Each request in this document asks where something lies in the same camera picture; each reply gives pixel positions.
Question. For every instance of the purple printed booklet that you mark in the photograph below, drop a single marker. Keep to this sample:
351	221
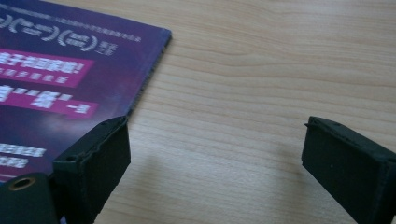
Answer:
62	93

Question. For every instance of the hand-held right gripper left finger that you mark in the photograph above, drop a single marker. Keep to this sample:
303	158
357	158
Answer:
93	165

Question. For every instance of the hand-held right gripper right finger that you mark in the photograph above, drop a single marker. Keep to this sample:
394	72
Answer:
348	168

